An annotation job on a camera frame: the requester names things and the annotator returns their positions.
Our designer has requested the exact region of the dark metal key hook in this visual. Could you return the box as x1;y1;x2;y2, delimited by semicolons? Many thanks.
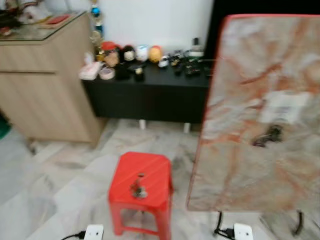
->
251;125;284;148

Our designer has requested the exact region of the white paper label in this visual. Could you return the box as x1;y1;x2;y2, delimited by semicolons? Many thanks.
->
260;91;312;124

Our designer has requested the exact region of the marble table with red edge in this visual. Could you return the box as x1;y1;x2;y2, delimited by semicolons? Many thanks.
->
186;14;320;213

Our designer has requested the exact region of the black low sideboard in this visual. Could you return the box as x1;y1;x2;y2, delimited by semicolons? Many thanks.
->
82;59;217;125

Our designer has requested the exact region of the red plastic stool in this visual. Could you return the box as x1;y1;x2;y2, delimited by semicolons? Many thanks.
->
108;151;174;240

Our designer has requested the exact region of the orange round plush figurine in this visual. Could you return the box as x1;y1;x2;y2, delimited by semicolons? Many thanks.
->
148;45;164;63

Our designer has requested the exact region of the white round plush figurine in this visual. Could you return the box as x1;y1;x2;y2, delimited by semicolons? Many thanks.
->
135;45;150;62

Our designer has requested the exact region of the silver key bunch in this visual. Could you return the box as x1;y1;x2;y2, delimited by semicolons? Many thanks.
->
131;173;148;199

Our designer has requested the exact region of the black round plush figurine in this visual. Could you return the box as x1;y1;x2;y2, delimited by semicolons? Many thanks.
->
120;45;137;63

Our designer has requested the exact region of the beige tape roll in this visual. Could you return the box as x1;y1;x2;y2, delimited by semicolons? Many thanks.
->
99;66;116;81

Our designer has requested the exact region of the red-lidded jar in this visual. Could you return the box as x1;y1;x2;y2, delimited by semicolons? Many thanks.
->
100;41;120;67

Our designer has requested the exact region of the pink tissue box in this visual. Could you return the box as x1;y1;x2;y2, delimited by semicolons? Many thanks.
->
79;61;103;81

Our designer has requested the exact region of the blue and gold trophy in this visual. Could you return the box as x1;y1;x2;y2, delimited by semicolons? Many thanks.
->
89;0;105;48

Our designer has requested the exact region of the light wooden cabinet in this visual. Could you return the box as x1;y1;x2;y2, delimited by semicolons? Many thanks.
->
0;11;107;145

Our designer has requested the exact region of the red flat packet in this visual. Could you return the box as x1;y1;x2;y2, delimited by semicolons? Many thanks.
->
42;15;71;27

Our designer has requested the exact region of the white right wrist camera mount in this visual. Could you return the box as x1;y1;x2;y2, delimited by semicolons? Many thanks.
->
233;223;254;240

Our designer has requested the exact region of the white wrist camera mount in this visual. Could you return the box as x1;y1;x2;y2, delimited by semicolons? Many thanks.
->
83;224;105;240
233;223;254;240

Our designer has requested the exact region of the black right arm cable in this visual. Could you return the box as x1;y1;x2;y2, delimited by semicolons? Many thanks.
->
214;227;236;238

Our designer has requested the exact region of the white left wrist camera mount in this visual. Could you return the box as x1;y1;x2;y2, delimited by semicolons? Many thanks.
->
83;224;105;240

